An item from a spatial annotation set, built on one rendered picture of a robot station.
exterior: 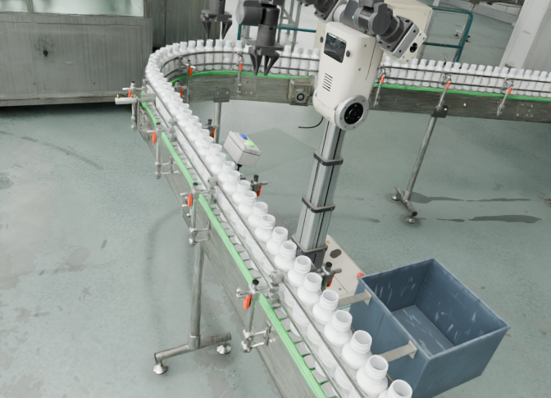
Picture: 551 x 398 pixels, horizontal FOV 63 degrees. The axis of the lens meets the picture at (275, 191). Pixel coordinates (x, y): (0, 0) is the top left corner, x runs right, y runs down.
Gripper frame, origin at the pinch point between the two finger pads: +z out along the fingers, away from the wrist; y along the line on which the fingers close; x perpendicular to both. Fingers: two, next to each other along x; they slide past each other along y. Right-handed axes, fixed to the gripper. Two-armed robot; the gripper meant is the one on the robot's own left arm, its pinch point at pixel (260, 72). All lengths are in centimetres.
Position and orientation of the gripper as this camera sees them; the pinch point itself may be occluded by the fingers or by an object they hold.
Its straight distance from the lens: 147.5
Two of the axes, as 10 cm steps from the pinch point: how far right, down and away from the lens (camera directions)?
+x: -4.4, -5.3, 7.3
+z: -1.7, 8.4, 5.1
